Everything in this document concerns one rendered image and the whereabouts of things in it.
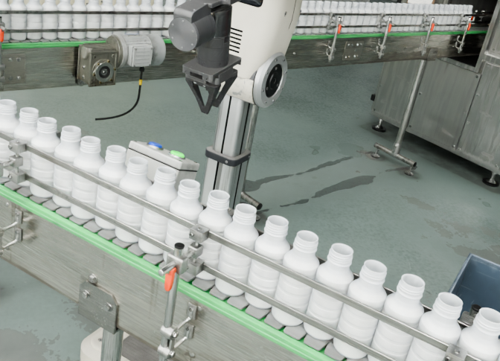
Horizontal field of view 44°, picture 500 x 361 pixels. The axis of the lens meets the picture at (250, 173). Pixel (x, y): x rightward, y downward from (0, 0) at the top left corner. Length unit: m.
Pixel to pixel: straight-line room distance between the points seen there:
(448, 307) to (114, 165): 0.64
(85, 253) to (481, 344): 0.74
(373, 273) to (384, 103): 4.21
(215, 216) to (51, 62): 1.53
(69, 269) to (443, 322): 0.74
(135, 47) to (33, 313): 1.12
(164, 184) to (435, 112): 3.90
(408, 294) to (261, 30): 0.87
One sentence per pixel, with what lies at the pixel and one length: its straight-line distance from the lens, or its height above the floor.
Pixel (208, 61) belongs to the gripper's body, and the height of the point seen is 1.37.
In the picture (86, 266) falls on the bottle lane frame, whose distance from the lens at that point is 1.28.
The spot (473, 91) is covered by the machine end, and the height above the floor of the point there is 0.60.
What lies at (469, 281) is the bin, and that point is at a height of 0.88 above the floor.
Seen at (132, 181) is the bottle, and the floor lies 1.13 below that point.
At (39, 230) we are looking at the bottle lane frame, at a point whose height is 0.95.
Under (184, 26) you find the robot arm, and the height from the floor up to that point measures 1.44.
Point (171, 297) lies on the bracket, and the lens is 1.08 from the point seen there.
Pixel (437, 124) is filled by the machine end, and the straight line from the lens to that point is 4.89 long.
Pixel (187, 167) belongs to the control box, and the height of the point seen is 1.10.
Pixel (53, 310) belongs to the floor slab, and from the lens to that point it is 2.65.
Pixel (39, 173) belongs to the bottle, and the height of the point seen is 1.06.
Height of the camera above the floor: 1.66
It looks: 25 degrees down
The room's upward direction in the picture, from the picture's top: 11 degrees clockwise
